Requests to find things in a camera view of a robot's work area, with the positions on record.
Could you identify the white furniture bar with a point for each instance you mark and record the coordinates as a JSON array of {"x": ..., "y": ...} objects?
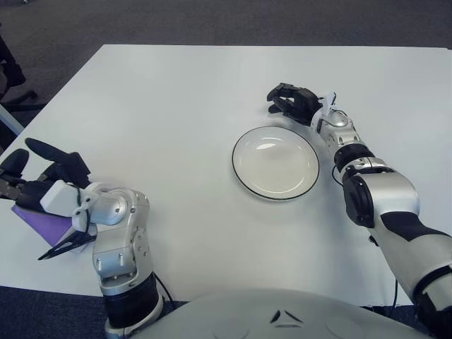
[{"x": 10, "y": 120}]

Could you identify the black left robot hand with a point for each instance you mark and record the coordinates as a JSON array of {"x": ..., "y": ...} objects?
[{"x": 67, "y": 164}]

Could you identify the white left wrist sensor box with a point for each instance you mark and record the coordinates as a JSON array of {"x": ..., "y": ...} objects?
[{"x": 58, "y": 197}]

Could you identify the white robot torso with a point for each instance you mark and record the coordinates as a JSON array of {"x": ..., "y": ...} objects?
[{"x": 247, "y": 318}]

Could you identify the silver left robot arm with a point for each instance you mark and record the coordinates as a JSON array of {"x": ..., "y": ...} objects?
[{"x": 120, "y": 240}]

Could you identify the black office chair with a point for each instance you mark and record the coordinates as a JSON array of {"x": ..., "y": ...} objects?
[{"x": 12, "y": 70}]

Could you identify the purple tissue paper pack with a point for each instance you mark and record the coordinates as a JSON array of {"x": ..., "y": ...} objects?
[{"x": 46, "y": 226}]

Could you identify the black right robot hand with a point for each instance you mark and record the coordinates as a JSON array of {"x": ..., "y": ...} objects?
[{"x": 300, "y": 102}]

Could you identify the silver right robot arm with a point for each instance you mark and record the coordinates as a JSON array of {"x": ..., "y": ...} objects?
[{"x": 388, "y": 197}]

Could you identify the white right wrist sensor box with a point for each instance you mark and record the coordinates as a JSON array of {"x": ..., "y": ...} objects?
[{"x": 329, "y": 100}]

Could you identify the white wrist sensor box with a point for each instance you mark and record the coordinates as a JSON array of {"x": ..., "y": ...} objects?
[
  {"x": 329, "y": 100},
  {"x": 58, "y": 197}
]

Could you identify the white plate with black rim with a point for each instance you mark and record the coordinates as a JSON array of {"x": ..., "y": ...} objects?
[{"x": 275, "y": 166}]

